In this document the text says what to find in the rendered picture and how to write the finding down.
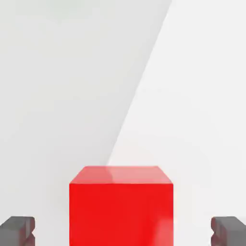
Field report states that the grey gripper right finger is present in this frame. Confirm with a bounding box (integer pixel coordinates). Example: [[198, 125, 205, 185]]
[[210, 216, 246, 246]]

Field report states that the small red cube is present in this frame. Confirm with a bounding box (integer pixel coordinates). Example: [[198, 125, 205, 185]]
[[69, 165, 174, 246]]

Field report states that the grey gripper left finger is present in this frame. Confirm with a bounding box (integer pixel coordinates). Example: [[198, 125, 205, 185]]
[[0, 216, 36, 246]]

